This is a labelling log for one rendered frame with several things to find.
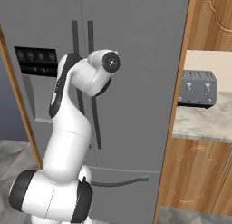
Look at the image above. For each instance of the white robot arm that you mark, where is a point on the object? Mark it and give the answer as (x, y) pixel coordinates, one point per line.
(68, 143)

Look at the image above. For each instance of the grey fridge right door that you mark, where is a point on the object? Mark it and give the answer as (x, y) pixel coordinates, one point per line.
(136, 82)

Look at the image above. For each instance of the grey fridge door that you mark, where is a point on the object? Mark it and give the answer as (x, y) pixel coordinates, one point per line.
(136, 82)
(36, 19)

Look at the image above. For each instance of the black fridge water dispenser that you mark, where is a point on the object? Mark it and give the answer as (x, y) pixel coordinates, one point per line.
(36, 64)

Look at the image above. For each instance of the grey fridge freezer drawer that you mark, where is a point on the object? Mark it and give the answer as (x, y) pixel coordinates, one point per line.
(127, 200)

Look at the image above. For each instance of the wooden fridge side panel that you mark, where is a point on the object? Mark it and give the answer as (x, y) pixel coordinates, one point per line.
(21, 106)

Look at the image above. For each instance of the grey fridge left door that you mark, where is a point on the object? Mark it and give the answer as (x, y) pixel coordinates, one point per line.
(36, 19)

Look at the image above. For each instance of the grey four-slot toaster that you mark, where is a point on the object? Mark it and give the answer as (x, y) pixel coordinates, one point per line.
(198, 88)

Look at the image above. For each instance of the wooden lower cupboard door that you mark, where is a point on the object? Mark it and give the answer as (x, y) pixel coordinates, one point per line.
(190, 173)
(225, 197)

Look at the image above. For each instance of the wooden cupboard door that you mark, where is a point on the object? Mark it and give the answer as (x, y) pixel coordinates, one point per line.
(190, 173)
(211, 19)
(225, 197)

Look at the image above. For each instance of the wooden upper cupboard door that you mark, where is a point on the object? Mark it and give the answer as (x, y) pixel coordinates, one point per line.
(211, 19)

